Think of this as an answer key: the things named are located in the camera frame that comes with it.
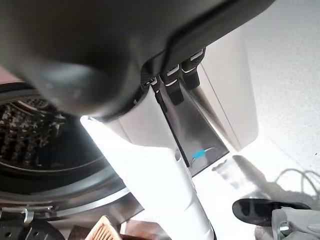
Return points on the robot right leg silver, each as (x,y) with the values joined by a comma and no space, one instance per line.
(297,225)

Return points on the wicker laundry basket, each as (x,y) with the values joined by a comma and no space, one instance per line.
(106,230)

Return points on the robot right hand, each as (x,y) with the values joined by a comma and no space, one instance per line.
(87,45)

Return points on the grey washing machine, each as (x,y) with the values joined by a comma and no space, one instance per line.
(205,135)

